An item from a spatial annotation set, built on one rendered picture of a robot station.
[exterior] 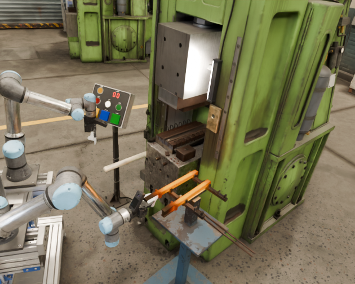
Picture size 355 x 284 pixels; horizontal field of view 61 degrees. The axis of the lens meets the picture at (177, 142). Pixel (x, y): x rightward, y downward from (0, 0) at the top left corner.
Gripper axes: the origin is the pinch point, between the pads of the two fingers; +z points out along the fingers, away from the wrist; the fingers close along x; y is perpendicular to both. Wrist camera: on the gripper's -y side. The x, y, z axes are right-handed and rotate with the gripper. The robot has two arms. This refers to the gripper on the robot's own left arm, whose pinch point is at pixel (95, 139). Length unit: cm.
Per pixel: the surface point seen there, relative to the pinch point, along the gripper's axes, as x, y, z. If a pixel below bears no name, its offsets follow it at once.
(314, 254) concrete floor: 62, -182, 93
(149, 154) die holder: 8.1, -38.7, 10.7
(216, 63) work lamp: 35, -70, -69
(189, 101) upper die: 18, -63, -37
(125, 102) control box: -19.7, -23.6, -20.0
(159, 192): 69, -33, -5
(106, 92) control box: -32.5, -10.0, -22.5
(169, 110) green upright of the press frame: -8, -57, -17
